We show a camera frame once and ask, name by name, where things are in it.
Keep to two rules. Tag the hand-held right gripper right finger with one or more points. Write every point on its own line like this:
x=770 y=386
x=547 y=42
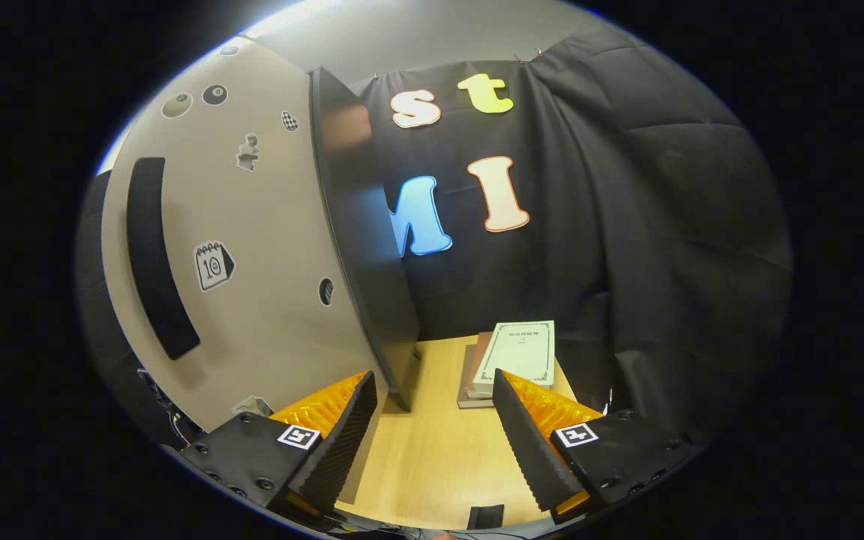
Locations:
x=526 y=450

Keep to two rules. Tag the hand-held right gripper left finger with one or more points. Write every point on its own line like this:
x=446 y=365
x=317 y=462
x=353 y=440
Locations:
x=346 y=450

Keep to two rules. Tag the grey cabinet door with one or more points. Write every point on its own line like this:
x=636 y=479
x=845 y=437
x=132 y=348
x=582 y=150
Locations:
x=267 y=225

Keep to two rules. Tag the grey book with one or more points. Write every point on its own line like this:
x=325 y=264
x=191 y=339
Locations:
x=466 y=394

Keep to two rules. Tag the pale green book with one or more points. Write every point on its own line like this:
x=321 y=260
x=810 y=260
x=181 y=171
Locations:
x=518 y=352

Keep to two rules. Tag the brown book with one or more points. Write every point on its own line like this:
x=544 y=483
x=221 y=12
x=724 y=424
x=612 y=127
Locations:
x=478 y=360

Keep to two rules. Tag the black backdrop cloth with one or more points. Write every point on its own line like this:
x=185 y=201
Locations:
x=664 y=225

